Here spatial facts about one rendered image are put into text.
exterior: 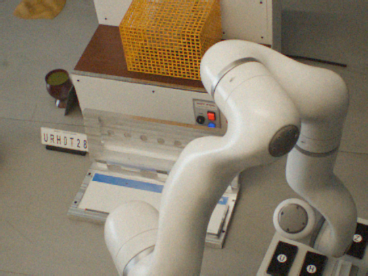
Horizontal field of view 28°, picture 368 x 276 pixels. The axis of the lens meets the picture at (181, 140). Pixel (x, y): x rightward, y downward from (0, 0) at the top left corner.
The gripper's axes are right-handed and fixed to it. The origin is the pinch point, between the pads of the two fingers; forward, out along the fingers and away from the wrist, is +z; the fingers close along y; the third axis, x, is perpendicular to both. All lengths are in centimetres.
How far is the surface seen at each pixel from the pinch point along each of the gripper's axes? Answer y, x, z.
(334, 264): 4.9, -6.8, 11.8
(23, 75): -112, 21, 31
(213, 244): -25.6, -11.4, 8.2
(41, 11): -125, 47, 48
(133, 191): -53, -5, 12
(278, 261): -7.8, -10.4, 8.2
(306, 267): -1.0, -9.5, 8.9
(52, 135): -85, 4, 15
